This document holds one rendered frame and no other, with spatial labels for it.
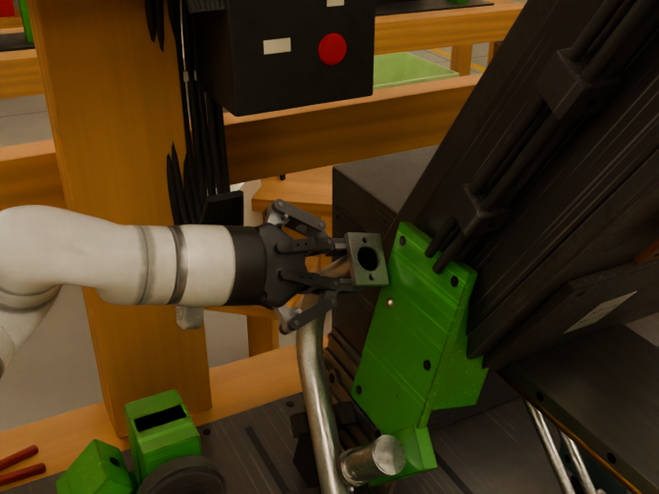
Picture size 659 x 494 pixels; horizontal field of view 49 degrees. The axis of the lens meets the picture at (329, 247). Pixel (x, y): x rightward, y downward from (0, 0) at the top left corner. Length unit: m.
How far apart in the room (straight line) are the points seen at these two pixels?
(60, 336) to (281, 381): 1.86
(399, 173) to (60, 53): 0.42
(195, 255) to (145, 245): 0.04
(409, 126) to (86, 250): 0.66
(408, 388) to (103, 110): 0.45
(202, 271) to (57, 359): 2.19
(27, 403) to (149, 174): 1.82
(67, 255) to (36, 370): 2.19
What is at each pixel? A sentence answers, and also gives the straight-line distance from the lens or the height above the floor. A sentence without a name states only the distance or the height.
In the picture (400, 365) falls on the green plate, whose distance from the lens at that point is 0.73.
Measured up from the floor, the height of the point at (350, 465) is 1.05.
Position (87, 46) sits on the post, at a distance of 0.83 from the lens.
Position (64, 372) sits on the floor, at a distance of 2.73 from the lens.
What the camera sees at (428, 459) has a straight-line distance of 0.72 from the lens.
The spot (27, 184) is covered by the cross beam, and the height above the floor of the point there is 1.24.
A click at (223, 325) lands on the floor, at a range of 2.82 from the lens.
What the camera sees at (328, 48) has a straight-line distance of 0.80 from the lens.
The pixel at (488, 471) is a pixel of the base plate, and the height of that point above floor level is 0.90.
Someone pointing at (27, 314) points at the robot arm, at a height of 1.27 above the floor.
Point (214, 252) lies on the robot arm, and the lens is 0.64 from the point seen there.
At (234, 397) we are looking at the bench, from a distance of 1.12.
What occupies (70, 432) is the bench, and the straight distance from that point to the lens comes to 1.11.
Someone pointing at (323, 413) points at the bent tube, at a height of 1.06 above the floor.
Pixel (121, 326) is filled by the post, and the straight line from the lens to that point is 0.97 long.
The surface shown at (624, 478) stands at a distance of 0.72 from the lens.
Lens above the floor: 1.60
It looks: 29 degrees down
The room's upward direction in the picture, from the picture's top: straight up
